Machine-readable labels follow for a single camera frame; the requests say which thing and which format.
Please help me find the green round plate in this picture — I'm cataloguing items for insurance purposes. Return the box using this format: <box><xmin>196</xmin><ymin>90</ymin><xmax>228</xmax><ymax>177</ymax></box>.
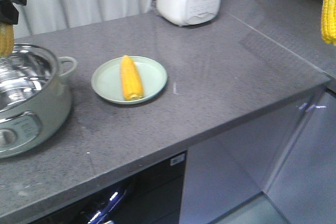
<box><xmin>91</xmin><ymin>56</ymin><xmax>167</xmax><ymax>105</ymax></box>

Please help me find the tall yellow corn cob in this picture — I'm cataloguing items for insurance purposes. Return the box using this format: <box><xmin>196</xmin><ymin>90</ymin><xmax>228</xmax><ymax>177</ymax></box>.
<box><xmin>321</xmin><ymin>0</ymin><xmax>335</xmax><ymax>46</ymax></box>

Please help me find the corn cob with pale patch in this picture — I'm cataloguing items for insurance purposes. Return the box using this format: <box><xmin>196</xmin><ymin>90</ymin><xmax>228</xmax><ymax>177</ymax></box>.
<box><xmin>1</xmin><ymin>23</ymin><xmax>14</xmax><ymax>58</ymax></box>

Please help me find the green electric cooking pot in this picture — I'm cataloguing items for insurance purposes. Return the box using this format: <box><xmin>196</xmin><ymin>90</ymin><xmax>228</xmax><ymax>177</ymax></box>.
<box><xmin>1</xmin><ymin>44</ymin><xmax>78</xmax><ymax>158</ymax></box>

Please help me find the black drawer sterilizer cabinet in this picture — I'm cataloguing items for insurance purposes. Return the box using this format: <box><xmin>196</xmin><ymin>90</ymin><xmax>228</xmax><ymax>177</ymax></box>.
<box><xmin>36</xmin><ymin>152</ymin><xmax>187</xmax><ymax>223</ymax></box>

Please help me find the grey cabinet door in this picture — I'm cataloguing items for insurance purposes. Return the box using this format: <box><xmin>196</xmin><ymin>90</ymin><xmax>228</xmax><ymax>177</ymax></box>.
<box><xmin>180</xmin><ymin>90</ymin><xmax>322</xmax><ymax>223</ymax></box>

